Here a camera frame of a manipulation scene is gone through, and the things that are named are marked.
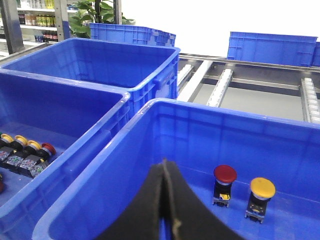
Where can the shelf with bottles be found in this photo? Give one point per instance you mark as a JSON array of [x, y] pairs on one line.
[[28, 23]]

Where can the blue crate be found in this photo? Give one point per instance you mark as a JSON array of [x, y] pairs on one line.
[[281, 49], [131, 34]]

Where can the left blue plastic bin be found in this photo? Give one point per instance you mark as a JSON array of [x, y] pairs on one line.
[[77, 118]]

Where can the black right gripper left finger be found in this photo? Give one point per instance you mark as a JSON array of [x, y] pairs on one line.
[[141, 218]]

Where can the right blue plastic bin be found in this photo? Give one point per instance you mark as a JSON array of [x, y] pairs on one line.
[[198, 139]]

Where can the far right blue crate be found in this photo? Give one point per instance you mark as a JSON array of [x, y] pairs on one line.
[[281, 49]]

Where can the rear centre blue crate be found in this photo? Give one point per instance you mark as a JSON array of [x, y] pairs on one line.
[[131, 34]]

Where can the green potted plant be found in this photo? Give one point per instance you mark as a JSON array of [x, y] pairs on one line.
[[91, 11]]

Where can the yellow push button in bin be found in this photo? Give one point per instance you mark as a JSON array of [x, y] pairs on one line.
[[5, 146]]

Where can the red push button in bin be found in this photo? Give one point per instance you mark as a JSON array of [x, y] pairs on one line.
[[42, 159]]

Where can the rear left blue bin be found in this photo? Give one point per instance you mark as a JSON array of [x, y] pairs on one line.
[[146, 72]]

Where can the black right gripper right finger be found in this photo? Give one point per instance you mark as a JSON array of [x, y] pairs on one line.
[[188, 218]]

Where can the yellow mushroom push button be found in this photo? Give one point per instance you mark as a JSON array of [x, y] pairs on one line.
[[261, 192]]

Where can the stainless steel rack frame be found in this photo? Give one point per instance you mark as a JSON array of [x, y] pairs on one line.
[[197, 69]]

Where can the blue plastic bin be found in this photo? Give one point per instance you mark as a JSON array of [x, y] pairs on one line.
[[198, 139], [77, 118]]

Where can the white roller track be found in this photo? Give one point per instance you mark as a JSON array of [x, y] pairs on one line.
[[309, 101], [220, 89]]

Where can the right white roller track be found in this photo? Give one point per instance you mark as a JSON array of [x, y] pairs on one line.
[[309, 101]]

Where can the red mushroom push button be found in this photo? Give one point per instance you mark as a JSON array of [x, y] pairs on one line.
[[224, 175]]

